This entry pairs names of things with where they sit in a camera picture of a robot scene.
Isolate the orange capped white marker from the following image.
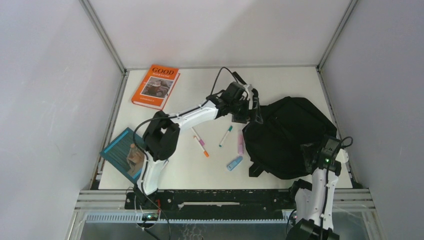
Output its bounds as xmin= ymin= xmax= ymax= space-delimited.
xmin=193 ymin=135 xmax=210 ymax=158

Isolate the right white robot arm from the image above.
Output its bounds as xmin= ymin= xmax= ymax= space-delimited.
xmin=286 ymin=138 xmax=342 ymax=240

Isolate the black student backpack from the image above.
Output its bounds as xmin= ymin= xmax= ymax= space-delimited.
xmin=242 ymin=96 xmax=337 ymax=180

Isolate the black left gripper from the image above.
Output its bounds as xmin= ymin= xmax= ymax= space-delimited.
xmin=229 ymin=97 xmax=263 ymax=125

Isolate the teal humor book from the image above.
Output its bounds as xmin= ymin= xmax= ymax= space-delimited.
xmin=100 ymin=127 xmax=145 ymax=184

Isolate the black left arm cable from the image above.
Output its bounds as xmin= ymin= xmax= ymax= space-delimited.
xmin=132 ymin=66 xmax=248 ymax=240

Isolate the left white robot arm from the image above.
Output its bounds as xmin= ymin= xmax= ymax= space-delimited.
xmin=136 ymin=82 xmax=263 ymax=209

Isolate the green capped white marker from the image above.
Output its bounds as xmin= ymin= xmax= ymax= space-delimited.
xmin=218 ymin=125 xmax=233 ymax=148

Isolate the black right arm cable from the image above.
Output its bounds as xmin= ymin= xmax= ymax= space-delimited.
xmin=286 ymin=135 xmax=354 ymax=240

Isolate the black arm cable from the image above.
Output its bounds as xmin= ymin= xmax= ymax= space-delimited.
xmin=132 ymin=66 xmax=248 ymax=240
xmin=286 ymin=135 xmax=354 ymax=240

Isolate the aluminium cell frame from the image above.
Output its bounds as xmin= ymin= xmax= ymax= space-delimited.
xmin=64 ymin=0 xmax=387 ymax=240

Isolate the black front mounting rail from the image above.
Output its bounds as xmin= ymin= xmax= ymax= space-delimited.
xmin=124 ymin=189 xmax=296 ymax=220

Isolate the pink highlighter pen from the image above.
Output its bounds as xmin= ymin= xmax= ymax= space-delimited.
xmin=237 ymin=130 xmax=244 ymax=156

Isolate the orange Good Morning book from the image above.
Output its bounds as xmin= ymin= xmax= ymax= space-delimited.
xmin=131 ymin=64 xmax=181 ymax=110

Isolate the white slotted cable duct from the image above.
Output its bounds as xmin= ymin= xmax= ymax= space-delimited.
xmin=84 ymin=211 xmax=290 ymax=224

